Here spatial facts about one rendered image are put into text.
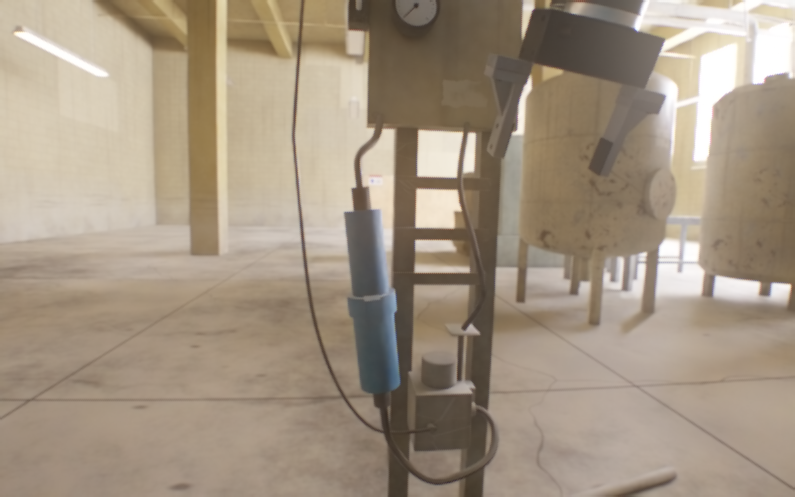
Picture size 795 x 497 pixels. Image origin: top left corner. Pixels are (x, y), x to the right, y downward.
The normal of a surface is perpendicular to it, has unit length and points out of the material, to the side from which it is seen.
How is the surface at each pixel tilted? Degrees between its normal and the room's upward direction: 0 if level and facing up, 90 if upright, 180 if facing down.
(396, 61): 90
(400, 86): 90
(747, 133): 90
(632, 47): 113
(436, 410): 90
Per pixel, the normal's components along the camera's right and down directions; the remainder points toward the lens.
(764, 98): -0.79, 0.05
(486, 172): 0.11, 0.11
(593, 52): 0.08, 0.50
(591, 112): -0.49, 0.08
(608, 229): -0.20, 0.10
